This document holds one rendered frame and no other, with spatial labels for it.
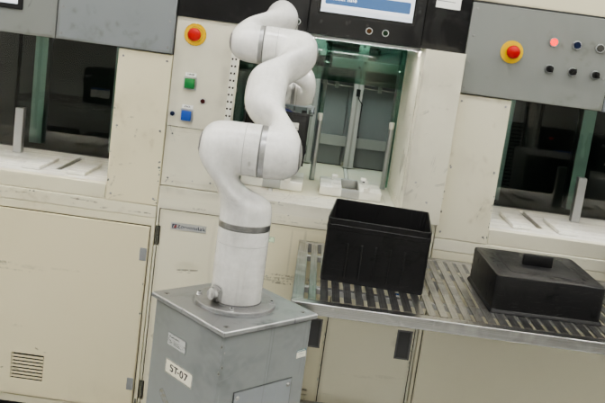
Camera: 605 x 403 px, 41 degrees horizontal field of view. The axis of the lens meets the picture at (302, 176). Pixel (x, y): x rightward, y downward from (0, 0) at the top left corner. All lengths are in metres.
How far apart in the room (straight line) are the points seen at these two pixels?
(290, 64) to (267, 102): 0.17
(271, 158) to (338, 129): 1.66
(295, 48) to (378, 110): 1.41
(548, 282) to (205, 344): 0.90
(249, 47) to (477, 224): 0.97
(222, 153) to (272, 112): 0.17
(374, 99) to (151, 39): 1.20
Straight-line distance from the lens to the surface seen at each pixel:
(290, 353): 1.92
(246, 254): 1.83
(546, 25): 2.59
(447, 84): 2.49
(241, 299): 1.87
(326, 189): 2.75
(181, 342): 1.89
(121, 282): 2.71
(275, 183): 2.76
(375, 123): 3.43
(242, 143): 1.79
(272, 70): 1.98
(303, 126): 2.72
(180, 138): 2.58
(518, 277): 2.16
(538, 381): 2.83
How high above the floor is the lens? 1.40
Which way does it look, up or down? 10 degrees down
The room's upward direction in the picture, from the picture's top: 8 degrees clockwise
